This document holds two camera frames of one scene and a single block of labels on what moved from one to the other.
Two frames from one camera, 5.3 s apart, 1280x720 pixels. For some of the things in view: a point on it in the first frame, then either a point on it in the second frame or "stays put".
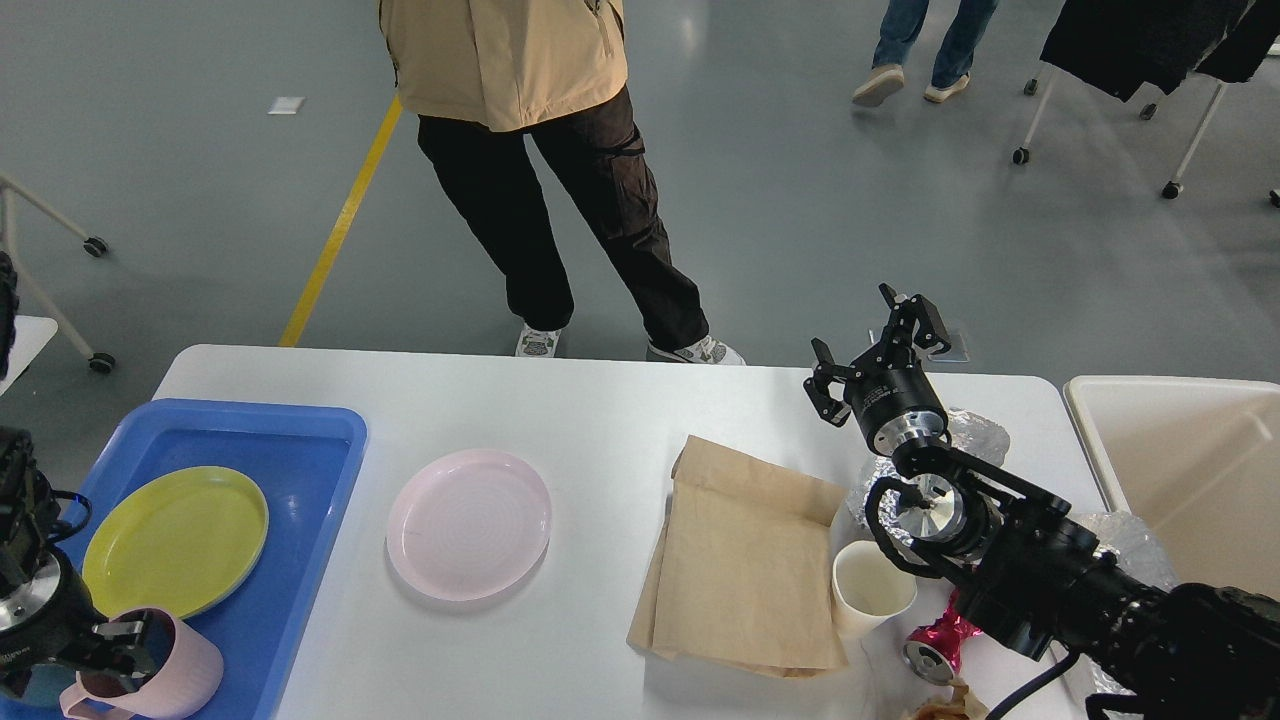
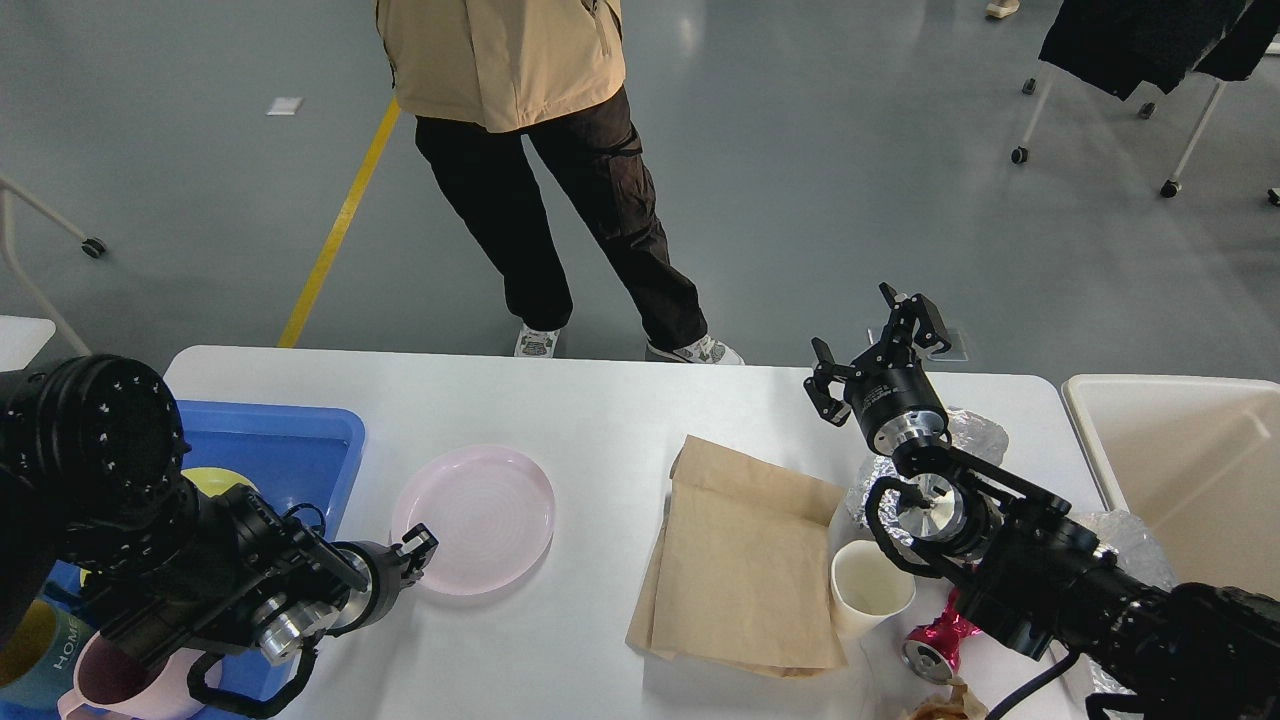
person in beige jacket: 485,78 stays put
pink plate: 470,526 stays put
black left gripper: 49,616 -> 385,571
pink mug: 149,665 stays put
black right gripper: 897,405 stays put
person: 900,22 -> 1002,8
